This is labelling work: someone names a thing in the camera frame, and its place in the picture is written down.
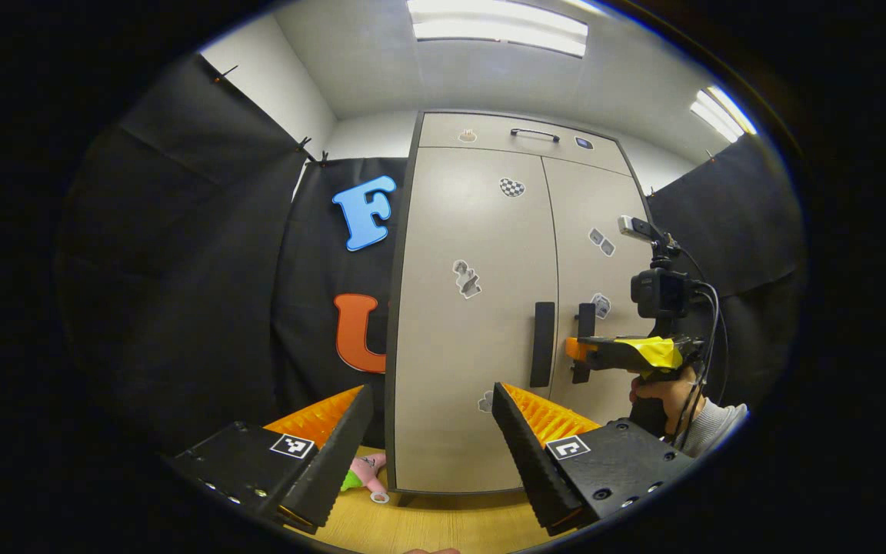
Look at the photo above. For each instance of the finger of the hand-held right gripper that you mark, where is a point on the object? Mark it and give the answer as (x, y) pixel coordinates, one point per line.
(577, 348)

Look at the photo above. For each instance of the pink and green plush toy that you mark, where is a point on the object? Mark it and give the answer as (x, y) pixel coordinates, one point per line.
(370, 465)

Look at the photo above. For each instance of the grey double-door shoe cabinet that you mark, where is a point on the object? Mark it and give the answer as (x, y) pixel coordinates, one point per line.
(392, 308)

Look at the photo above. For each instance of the black backdrop cloth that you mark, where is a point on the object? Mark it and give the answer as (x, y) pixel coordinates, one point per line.
(181, 269)

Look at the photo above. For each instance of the grey cabinet drawer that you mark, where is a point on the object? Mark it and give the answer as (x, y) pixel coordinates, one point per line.
(443, 135)

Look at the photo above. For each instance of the grey cabinet door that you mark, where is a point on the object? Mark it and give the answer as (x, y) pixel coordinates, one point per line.
(458, 231)
(577, 269)

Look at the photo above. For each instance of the long ceiling light panel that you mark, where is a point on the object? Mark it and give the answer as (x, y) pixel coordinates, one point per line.
(497, 27)

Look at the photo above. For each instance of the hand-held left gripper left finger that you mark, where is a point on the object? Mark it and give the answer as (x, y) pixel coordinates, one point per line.
(339, 462)

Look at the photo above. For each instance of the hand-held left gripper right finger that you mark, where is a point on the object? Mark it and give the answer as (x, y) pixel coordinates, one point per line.
(524, 462)

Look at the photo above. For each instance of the small ceiling light panel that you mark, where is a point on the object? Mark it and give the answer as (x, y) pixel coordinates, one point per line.
(720, 115)

